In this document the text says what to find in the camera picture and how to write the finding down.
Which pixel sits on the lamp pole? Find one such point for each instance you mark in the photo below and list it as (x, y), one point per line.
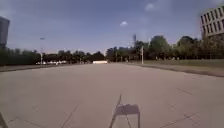
(41, 53)

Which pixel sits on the pale pole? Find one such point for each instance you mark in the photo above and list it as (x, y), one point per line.
(142, 55)

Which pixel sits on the grey stone slab plaza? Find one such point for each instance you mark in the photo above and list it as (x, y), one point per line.
(100, 90)

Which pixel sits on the row of trees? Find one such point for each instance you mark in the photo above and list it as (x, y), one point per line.
(160, 46)

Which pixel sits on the white low structure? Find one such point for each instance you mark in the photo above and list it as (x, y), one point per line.
(100, 62)

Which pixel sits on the grey tall building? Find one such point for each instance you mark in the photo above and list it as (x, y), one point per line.
(4, 31)

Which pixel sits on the pale building with windows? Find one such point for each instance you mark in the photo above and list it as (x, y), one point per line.
(213, 21)

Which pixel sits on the grass strip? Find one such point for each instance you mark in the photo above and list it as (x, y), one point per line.
(20, 68)
(193, 65)

